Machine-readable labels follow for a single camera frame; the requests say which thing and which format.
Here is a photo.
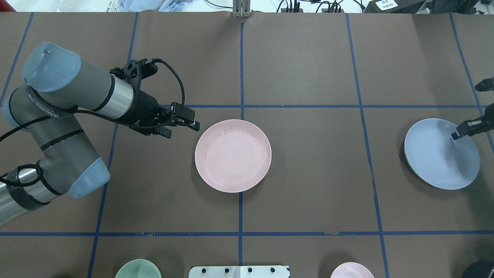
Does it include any light blue cloth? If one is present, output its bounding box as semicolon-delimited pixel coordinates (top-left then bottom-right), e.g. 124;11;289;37
118;0;192;12

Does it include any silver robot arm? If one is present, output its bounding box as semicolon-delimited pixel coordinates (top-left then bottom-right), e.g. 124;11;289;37
1;42;200;225

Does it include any pink bowl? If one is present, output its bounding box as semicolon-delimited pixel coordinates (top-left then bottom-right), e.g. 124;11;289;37
330;262;374;278

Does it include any pink plate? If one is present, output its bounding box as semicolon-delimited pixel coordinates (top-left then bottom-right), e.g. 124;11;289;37
194;119;272;193

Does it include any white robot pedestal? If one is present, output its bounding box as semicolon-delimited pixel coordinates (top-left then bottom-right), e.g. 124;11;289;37
188;265;291;278

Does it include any green bowl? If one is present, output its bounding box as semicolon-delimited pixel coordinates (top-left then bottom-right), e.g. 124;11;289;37
115;259;162;278

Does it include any aluminium frame post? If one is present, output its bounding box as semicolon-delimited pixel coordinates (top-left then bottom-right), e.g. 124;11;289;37
232;0;252;18

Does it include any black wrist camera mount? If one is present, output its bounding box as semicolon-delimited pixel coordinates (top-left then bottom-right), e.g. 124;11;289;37
474;77;494;92

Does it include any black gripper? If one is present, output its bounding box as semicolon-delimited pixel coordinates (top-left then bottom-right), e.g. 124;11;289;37
129;90;200;139

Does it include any dark pot with glass lid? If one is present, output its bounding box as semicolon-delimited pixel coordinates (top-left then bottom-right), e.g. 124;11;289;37
462;261;494;278

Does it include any light blue plate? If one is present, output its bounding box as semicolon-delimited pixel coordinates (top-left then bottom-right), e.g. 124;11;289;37
403;118;480;190

